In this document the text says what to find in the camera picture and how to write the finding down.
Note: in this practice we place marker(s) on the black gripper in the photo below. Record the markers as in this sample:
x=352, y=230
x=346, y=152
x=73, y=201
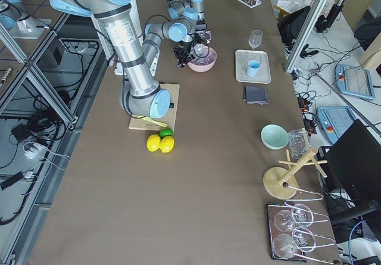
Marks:
x=201, y=27
x=186, y=47

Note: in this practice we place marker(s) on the steel ice scoop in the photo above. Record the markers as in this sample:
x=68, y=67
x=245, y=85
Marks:
x=200, y=50

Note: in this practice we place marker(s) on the pile of clear ice cubes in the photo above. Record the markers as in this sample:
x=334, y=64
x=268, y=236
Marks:
x=207, y=60

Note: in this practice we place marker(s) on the blue plastic cup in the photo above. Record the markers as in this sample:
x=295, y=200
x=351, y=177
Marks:
x=253, y=68

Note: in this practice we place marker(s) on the pink bowl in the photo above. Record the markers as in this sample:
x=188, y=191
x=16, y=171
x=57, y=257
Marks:
x=201, y=69

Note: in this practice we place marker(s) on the cream serving tray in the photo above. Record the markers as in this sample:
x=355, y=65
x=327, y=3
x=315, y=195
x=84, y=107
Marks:
x=241, y=62

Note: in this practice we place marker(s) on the clear wine glass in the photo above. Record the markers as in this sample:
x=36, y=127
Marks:
x=255, y=39

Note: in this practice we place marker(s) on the yellow plastic knife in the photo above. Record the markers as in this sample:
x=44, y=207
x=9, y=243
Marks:
x=162, y=124

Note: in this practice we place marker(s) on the grey folded cloth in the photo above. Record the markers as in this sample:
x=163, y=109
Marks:
x=255, y=95

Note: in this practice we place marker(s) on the green lime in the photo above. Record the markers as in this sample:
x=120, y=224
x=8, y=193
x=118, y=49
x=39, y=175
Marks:
x=166, y=132

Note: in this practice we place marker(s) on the wooden cutting board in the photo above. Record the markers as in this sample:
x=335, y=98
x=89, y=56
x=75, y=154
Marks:
x=169, y=118

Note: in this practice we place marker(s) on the white product box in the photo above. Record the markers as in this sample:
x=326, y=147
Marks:
x=282, y=8

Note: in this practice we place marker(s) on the black bag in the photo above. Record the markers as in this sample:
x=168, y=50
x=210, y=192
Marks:
x=290, y=26

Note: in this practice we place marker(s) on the yellow lemon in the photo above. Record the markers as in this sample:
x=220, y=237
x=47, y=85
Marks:
x=153, y=142
x=166, y=144

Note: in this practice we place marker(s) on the green bowl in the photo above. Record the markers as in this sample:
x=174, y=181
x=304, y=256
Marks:
x=274, y=136

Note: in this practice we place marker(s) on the blue teach pendant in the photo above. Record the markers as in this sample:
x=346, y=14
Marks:
x=355, y=81
x=335, y=121

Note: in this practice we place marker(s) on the wooden mug tree stand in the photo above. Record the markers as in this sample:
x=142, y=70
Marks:
x=280, y=182

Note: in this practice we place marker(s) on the black monitor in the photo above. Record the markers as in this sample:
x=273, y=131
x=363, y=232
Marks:
x=353, y=164

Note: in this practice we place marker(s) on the upturned wine glass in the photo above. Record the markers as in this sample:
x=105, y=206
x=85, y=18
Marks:
x=296, y=246
x=298, y=215

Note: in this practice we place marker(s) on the black tray with glasses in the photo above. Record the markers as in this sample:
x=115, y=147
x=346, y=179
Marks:
x=271, y=211

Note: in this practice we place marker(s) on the aluminium frame post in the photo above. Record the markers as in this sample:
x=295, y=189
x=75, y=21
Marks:
x=304, y=34

